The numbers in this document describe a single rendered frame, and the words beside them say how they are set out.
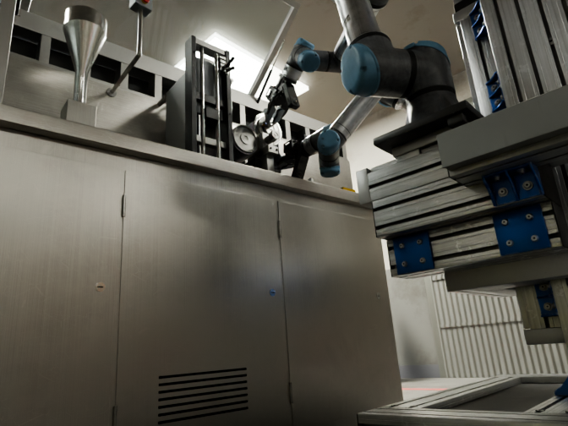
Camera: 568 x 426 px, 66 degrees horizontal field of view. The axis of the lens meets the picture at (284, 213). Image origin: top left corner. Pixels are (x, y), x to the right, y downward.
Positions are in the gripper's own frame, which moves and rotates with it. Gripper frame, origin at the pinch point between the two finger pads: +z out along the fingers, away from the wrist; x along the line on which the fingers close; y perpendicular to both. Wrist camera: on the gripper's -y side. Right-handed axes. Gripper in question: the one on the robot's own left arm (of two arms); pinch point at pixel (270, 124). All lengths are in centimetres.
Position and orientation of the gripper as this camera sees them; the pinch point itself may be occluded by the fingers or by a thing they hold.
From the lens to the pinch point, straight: 184.2
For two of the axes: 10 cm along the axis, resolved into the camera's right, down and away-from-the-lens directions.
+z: -4.4, 8.2, 3.7
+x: -7.7, -1.4, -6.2
